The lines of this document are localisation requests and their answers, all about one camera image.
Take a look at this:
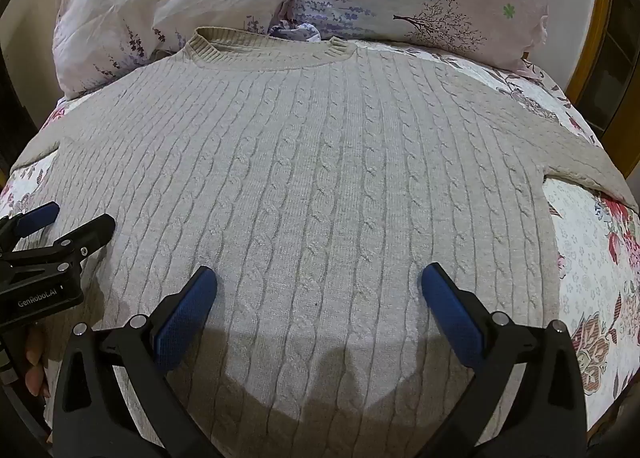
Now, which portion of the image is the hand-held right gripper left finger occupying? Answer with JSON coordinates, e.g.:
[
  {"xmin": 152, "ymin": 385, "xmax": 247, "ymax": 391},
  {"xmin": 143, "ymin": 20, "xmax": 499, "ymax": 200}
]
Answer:
[{"xmin": 52, "ymin": 266, "xmax": 224, "ymax": 458}]

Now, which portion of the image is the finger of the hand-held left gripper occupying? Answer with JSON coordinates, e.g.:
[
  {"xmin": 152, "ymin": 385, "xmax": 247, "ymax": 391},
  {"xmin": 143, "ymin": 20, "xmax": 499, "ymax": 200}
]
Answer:
[
  {"xmin": 0, "ymin": 214, "xmax": 117, "ymax": 269},
  {"xmin": 0, "ymin": 202, "xmax": 61, "ymax": 241}
]

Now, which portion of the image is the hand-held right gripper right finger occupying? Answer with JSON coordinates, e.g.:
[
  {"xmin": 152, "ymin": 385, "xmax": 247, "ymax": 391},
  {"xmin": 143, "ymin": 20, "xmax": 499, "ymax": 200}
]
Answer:
[{"xmin": 421, "ymin": 263, "xmax": 587, "ymax": 458}]

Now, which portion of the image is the beige cable-knit sweater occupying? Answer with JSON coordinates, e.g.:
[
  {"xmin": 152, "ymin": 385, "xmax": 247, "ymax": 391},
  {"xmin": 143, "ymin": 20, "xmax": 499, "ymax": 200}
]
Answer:
[{"xmin": 20, "ymin": 28, "xmax": 639, "ymax": 458}]

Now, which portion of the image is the person's left hand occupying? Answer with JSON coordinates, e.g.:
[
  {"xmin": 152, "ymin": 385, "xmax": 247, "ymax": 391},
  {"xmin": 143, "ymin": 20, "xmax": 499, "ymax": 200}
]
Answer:
[{"xmin": 24, "ymin": 326, "xmax": 52, "ymax": 399}]

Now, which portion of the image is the floral bedsheet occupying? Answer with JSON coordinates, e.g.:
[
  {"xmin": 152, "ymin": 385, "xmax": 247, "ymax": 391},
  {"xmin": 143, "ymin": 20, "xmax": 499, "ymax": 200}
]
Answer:
[{"xmin": 0, "ymin": 42, "xmax": 640, "ymax": 458}]

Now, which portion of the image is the pink floral pillow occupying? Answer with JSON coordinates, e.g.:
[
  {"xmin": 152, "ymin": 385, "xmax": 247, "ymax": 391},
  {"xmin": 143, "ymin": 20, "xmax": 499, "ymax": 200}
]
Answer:
[{"xmin": 54, "ymin": 0, "xmax": 296, "ymax": 99}]

